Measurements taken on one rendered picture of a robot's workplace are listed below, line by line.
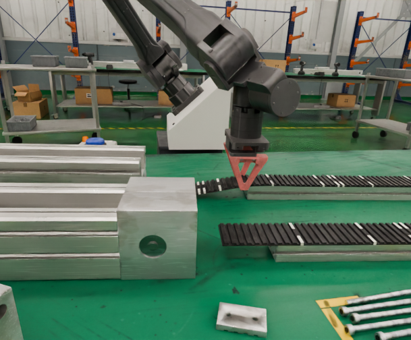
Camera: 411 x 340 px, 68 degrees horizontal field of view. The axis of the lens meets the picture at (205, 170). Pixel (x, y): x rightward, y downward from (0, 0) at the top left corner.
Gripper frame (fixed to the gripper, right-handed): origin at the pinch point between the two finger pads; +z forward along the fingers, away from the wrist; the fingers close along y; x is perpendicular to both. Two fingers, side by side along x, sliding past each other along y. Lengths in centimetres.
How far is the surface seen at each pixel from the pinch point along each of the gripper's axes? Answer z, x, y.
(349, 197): 2.6, 21.4, 1.9
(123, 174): -3.1, -21.6, 5.0
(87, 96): 47, -162, -452
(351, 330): 2.3, 5.3, 32.8
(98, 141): -4.2, -29.9, -11.5
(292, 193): 2.0, 10.0, 1.3
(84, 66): -7, -109, -271
